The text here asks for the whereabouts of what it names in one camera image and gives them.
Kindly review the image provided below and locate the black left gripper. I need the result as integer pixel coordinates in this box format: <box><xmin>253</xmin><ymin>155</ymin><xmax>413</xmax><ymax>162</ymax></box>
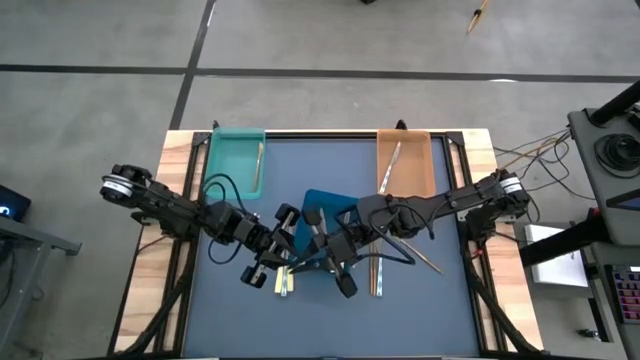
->
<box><xmin>240</xmin><ymin>204</ymin><xmax>301</xmax><ymax>290</ymax></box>

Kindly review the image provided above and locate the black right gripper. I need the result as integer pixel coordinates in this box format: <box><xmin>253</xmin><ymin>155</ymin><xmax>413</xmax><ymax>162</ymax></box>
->
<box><xmin>288</xmin><ymin>206</ymin><xmax>362</xmax><ymax>300</ymax></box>

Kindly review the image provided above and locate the blue plastic bin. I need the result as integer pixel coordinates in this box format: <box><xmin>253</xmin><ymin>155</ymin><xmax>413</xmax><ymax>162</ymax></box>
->
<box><xmin>294</xmin><ymin>188</ymin><xmax>361</xmax><ymax>256</ymax></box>

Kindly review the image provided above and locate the teal plastic bin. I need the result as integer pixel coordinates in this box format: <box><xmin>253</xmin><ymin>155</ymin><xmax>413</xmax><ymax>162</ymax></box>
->
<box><xmin>204</xmin><ymin>126</ymin><xmax>267</xmax><ymax>201</ymax></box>

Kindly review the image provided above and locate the orange plastic bin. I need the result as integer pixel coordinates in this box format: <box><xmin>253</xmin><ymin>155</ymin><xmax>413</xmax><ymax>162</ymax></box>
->
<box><xmin>375</xmin><ymin>128</ymin><xmax>437</xmax><ymax>199</ymax></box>

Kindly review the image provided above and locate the white box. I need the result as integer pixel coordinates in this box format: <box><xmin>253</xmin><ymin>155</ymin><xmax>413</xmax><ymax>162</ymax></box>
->
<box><xmin>523</xmin><ymin>222</ymin><xmax>590</xmax><ymax>290</ymax></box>

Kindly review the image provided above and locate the grey side desk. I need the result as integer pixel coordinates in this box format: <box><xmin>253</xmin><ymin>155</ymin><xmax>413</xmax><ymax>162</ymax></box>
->
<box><xmin>0</xmin><ymin>214</ymin><xmax>82</xmax><ymax>360</ymax></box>

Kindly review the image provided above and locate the black device with blue light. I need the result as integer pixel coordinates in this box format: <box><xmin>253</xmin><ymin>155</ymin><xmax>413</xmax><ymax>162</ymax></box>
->
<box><xmin>0</xmin><ymin>183</ymin><xmax>32</xmax><ymax>224</ymax></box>

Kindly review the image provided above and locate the grey equipment cart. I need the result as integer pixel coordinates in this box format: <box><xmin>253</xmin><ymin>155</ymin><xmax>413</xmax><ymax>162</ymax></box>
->
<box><xmin>567</xmin><ymin>107</ymin><xmax>640</xmax><ymax>247</ymax></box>

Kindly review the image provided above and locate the wooden stick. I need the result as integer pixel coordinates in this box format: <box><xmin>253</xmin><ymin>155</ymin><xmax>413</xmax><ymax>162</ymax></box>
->
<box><xmin>466</xmin><ymin>0</ymin><xmax>491</xmax><ymax>35</ymax></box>

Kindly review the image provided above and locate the black keyboard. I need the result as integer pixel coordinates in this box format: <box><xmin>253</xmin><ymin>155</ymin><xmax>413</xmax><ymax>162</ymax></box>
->
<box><xmin>604</xmin><ymin>263</ymin><xmax>640</xmax><ymax>326</ymax></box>

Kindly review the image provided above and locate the black tablet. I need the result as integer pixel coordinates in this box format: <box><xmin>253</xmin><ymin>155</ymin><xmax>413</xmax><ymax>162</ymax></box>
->
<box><xmin>605</xmin><ymin>187</ymin><xmax>640</xmax><ymax>212</ymax></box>

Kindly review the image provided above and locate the black cart pole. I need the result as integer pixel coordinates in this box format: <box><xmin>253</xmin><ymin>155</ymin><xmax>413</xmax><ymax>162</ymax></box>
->
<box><xmin>587</xmin><ymin>79</ymin><xmax>640</xmax><ymax>127</ymax></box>

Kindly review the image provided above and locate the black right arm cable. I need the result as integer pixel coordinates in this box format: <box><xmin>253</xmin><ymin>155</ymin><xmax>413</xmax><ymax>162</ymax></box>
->
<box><xmin>344</xmin><ymin>199</ymin><xmax>436</xmax><ymax>266</ymax></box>

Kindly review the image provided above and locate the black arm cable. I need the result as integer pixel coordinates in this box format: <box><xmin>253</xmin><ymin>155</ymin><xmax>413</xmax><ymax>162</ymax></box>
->
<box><xmin>201</xmin><ymin>172</ymin><xmax>247</xmax><ymax>266</ymax></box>
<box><xmin>344</xmin><ymin>199</ymin><xmax>436</xmax><ymax>266</ymax></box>

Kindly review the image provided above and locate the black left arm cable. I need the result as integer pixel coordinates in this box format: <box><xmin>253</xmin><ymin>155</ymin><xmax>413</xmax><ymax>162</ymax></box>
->
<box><xmin>201</xmin><ymin>172</ymin><xmax>247</xmax><ymax>266</ymax></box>

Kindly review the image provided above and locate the black table frame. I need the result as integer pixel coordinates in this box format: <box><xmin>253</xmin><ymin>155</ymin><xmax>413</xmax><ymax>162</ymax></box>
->
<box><xmin>107</xmin><ymin>119</ymin><xmax>546</xmax><ymax>360</ymax></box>

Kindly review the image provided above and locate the black coiled cable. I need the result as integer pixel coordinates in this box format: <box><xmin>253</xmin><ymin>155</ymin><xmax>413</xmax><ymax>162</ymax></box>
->
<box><xmin>593</xmin><ymin>132</ymin><xmax>640</xmax><ymax>180</ymax></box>

